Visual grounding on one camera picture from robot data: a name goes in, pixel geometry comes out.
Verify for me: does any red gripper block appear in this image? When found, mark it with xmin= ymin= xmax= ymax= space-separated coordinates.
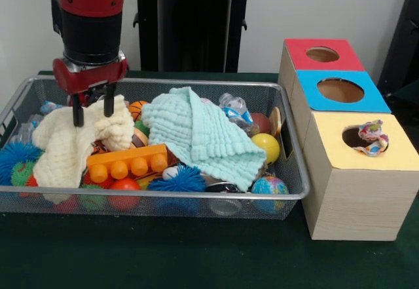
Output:
xmin=52 ymin=58 xmax=128 ymax=128

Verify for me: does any colourful patterned cloth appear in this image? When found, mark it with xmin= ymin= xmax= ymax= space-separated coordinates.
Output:
xmin=352 ymin=119 xmax=390 ymax=157

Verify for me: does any shallow metal mesh bin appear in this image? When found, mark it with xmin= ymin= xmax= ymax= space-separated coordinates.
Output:
xmin=0 ymin=75 xmax=311 ymax=220

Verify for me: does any wooden box with three holes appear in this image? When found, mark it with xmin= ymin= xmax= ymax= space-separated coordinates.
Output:
xmin=277 ymin=38 xmax=419 ymax=241

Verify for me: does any mini basketball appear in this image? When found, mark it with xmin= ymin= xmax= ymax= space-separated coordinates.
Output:
xmin=127 ymin=100 xmax=151 ymax=123

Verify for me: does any cream waffle cloth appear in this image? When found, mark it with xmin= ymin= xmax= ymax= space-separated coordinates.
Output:
xmin=31 ymin=94 xmax=136 ymax=189

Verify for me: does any orange toy building brick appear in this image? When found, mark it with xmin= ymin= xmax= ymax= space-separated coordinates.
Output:
xmin=86 ymin=143 xmax=170 ymax=184

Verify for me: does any orange red ball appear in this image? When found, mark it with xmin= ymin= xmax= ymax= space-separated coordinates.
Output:
xmin=108 ymin=178 xmax=142 ymax=212

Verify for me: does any blue spiky rubber ball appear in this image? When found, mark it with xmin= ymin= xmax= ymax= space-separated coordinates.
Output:
xmin=0 ymin=142 xmax=44 ymax=187
xmin=147 ymin=164 xmax=207 ymax=193

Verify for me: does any mint waffle cloth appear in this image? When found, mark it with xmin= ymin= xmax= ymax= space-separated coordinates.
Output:
xmin=141 ymin=87 xmax=266 ymax=193

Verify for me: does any crushed bottle with blue label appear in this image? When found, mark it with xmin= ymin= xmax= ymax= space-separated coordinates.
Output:
xmin=218 ymin=92 xmax=259 ymax=136

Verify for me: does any yellow plastic ball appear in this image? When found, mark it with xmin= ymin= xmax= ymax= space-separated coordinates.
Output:
xmin=251 ymin=133 xmax=282 ymax=165

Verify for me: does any dark green tablecloth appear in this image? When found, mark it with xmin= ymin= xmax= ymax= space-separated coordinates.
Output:
xmin=0 ymin=69 xmax=419 ymax=289

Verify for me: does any globe print ball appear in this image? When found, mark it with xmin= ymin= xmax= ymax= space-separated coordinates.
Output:
xmin=251 ymin=175 xmax=290 ymax=214

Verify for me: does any black upright panel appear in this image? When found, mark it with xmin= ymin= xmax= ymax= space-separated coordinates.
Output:
xmin=376 ymin=0 xmax=419 ymax=98

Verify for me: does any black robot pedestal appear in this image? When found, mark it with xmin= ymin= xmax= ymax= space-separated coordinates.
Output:
xmin=126 ymin=0 xmax=264 ymax=73

